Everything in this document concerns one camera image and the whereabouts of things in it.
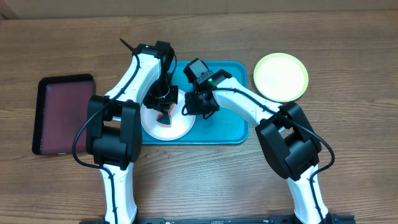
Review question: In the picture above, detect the pink green sponge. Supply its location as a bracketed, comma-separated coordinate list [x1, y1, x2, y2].
[156, 103, 175, 127]

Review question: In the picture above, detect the white plate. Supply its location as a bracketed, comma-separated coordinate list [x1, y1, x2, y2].
[141, 90, 196, 141]

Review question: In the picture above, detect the yellow-green plate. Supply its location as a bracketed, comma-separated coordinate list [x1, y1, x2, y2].
[253, 53, 309, 103]

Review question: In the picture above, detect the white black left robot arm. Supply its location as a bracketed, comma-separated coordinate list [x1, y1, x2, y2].
[86, 41, 178, 223]

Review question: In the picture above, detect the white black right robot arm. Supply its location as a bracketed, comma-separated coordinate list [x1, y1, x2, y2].
[182, 68, 332, 223]

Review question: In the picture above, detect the teal plastic tray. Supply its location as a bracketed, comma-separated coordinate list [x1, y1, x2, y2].
[142, 60, 249, 145]

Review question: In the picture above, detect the black dark red tray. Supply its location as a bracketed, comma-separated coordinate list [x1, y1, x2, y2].
[32, 73, 95, 155]

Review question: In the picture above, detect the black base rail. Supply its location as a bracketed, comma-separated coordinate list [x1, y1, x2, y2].
[133, 213, 356, 224]

